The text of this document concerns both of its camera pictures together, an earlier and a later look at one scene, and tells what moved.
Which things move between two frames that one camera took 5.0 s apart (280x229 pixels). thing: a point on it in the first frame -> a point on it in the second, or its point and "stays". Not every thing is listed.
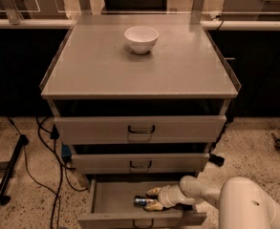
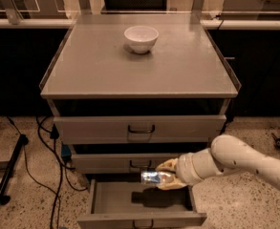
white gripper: x=165 y=197 -> x=183 y=169
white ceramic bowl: x=141 y=38 stays
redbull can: x=140 y=200 -> x=154 y=176
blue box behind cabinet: x=65 y=151 stays
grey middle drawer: x=139 y=163 stays
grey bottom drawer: x=111 y=205 stays
